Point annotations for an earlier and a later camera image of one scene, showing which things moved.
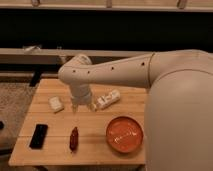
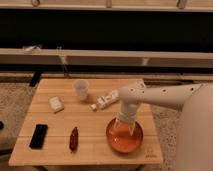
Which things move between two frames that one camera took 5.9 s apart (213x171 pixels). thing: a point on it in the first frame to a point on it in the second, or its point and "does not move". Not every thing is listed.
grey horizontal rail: x=29 y=56 does not move
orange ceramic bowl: x=124 y=134 does not move
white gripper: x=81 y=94 to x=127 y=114
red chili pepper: x=74 y=139 does not move
